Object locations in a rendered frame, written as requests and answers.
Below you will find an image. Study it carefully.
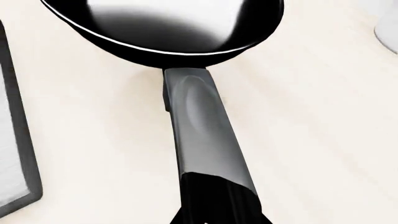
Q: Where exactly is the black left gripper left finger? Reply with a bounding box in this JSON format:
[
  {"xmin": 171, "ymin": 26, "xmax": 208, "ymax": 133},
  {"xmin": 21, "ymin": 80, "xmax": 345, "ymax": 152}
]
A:
[{"xmin": 169, "ymin": 172, "xmax": 225, "ymax": 224}]

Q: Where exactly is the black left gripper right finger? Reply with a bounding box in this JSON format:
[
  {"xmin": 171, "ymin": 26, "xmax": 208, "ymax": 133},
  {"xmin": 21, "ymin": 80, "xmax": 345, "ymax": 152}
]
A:
[{"xmin": 218, "ymin": 180, "xmax": 275, "ymax": 224}]

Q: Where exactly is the black frying pan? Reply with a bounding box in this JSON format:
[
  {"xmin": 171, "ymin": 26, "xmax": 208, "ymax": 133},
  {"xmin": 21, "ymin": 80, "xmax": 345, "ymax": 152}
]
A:
[{"xmin": 39, "ymin": 0, "xmax": 285, "ymax": 195}]

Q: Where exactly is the grey framed flat panel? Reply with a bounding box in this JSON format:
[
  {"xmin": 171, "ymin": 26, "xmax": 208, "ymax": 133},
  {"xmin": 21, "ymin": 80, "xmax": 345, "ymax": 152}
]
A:
[{"xmin": 0, "ymin": 20, "xmax": 44, "ymax": 218}]

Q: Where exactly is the white rounded container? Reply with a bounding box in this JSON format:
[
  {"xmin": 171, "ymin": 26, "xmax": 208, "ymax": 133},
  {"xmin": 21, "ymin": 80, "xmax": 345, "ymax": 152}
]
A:
[{"xmin": 374, "ymin": 0, "xmax": 398, "ymax": 55}]

